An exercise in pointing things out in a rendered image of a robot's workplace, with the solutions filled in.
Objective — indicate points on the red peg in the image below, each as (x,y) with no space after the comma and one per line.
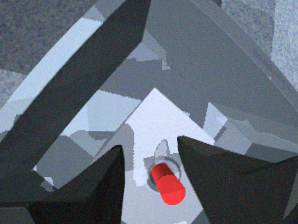
(170,188)

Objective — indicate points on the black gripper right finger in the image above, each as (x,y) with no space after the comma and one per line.
(238,189)

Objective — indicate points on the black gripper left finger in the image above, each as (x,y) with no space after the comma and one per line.
(95,196)

